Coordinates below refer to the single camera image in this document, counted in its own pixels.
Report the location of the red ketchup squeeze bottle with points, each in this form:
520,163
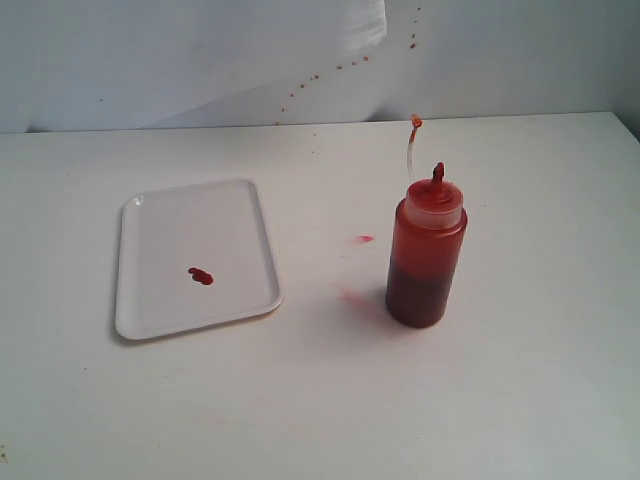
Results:
429,228

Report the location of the red ketchup blob on tray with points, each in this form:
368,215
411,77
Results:
200,276

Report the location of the white rectangular plastic tray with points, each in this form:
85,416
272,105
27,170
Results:
218,227

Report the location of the white paper sheet on wall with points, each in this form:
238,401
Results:
365,24

